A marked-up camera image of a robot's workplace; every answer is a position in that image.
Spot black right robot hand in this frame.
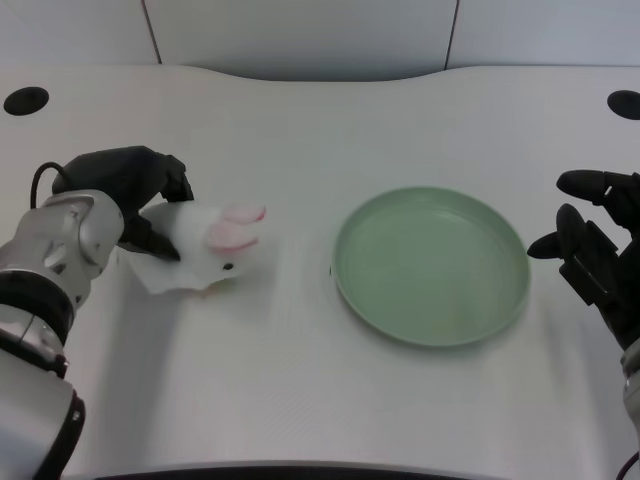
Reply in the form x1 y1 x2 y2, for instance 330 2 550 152
527 169 640 351

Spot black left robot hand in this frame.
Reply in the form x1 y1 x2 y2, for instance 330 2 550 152
52 145 196 261

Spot white plush rabbit doll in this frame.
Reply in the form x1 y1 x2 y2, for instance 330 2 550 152
121 200 267 300

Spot green round plate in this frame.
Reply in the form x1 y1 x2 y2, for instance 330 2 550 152
332 186 532 349

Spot black round cable grommet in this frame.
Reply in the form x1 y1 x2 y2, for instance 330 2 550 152
3 86 50 116
607 89 640 121

